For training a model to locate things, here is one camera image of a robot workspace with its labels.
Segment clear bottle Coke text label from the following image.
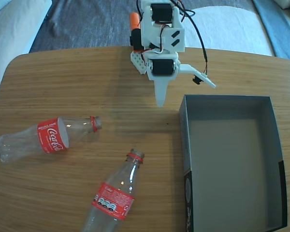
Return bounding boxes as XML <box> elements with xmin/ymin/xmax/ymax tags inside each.
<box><xmin>81</xmin><ymin>148</ymin><xmax>146</xmax><ymax>232</ymax></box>

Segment clear bottle Coca-Cola script label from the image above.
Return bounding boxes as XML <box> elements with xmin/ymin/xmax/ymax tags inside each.
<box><xmin>0</xmin><ymin>116</ymin><xmax>103</xmax><ymax>163</ymax></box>

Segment grey cardboard box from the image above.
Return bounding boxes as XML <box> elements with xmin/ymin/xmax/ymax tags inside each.
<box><xmin>178</xmin><ymin>94</ymin><xmax>288</xmax><ymax>232</ymax></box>

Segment orange black table clamp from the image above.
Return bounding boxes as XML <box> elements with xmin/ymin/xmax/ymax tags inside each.
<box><xmin>129</xmin><ymin>12</ymin><xmax>142</xmax><ymax>53</ymax></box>

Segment dark grey rug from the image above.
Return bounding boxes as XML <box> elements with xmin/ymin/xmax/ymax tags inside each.
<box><xmin>29</xmin><ymin>0</ymin><xmax>257</xmax><ymax>53</ymax></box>

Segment blue cloth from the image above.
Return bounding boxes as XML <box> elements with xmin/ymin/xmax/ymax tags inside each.
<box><xmin>252</xmin><ymin>0</ymin><xmax>290</xmax><ymax>61</ymax></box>

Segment light sofa cushion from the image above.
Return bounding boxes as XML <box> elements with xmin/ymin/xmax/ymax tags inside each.
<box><xmin>0</xmin><ymin>0</ymin><xmax>53</xmax><ymax>85</ymax></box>

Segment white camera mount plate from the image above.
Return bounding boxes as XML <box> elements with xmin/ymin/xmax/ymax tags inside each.
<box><xmin>180</xmin><ymin>63</ymin><xmax>217</xmax><ymax>89</ymax></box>

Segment black camera cable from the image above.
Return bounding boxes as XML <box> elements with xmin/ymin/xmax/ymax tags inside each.
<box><xmin>170</xmin><ymin>0</ymin><xmax>208</xmax><ymax>78</ymax></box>

